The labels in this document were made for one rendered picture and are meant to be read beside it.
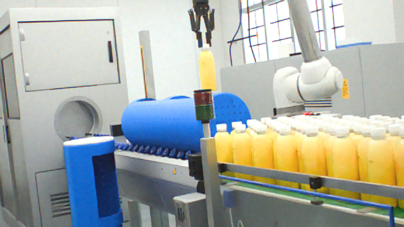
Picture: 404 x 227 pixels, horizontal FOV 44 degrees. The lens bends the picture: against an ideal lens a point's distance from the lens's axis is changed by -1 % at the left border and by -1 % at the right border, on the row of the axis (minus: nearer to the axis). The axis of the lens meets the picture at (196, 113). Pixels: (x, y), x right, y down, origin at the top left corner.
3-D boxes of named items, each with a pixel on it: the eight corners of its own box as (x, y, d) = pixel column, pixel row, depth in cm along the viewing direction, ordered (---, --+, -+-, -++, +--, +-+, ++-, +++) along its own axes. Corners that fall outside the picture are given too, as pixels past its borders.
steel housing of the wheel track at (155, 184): (103, 176, 413) (99, 134, 411) (273, 226, 226) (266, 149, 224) (69, 182, 398) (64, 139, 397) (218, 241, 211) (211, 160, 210)
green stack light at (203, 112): (208, 118, 172) (207, 103, 172) (218, 118, 166) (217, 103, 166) (192, 120, 169) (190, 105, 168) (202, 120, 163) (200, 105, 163)
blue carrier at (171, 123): (166, 144, 306) (163, 96, 305) (254, 153, 230) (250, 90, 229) (122, 149, 292) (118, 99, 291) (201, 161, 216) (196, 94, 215)
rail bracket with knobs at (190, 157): (207, 175, 212) (205, 151, 211) (216, 177, 206) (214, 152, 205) (187, 180, 207) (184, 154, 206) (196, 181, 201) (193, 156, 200)
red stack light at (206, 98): (207, 103, 172) (206, 91, 171) (217, 103, 166) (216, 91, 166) (190, 105, 168) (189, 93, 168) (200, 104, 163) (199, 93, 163)
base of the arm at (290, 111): (297, 115, 301) (295, 105, 301) (314, 113, 279) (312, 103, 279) (268, 120, 296) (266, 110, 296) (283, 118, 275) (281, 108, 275)
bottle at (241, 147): (249, 178, 196) (243, 127, 195) (258, 180, 190) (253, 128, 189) (231, 181, 194) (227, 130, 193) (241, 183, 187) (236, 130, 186)
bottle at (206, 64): (205, 91, 237) (201, 48, 236) (219, 90, 234) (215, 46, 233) (198, 92, 231) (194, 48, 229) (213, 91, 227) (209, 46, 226)
